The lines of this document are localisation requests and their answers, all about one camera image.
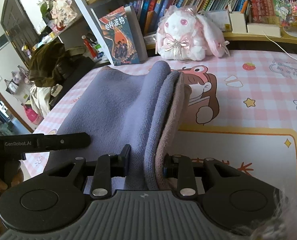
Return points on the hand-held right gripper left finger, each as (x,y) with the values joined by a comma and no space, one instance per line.
(124,162)

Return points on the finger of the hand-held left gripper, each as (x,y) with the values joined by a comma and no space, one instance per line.
(68,141)

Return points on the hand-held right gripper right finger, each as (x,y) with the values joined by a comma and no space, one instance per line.
(169,166)

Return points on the brown and purple garment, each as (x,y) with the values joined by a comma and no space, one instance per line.
(113,110)

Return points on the pink bag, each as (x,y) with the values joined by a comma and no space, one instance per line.
(32,115)

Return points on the white cloth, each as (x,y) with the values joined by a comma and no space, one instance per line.
(39,100)

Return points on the cream wristwatch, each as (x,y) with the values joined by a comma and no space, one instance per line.
(56,90)

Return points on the dark green jacket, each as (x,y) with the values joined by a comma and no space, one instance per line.
(48,62)

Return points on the white can with green band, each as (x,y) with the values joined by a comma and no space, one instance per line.
(101,53)

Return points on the red tassel ornament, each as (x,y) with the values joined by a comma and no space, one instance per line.
(88,46)

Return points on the pink checked printed desk mat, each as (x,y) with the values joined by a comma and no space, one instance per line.
(251,92)

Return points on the fantasy novel book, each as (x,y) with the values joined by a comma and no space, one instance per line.
(119,37)

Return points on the grey fluffy sleeve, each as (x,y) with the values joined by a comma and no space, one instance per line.
(276,217)

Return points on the dark door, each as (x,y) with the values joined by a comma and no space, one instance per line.
(16,22)

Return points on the pink white plush bunny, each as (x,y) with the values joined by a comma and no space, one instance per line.
(183,35)

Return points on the pink flower bouquet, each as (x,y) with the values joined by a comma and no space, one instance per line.
(59,7)

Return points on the white labelled box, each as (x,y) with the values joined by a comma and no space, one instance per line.
(217,20)

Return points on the cream pen box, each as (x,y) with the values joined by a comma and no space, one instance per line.
(238,22)

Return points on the row of colourful books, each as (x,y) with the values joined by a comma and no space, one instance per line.
(178,2)

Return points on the red book set box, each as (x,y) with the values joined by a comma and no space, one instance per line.
(261,7)

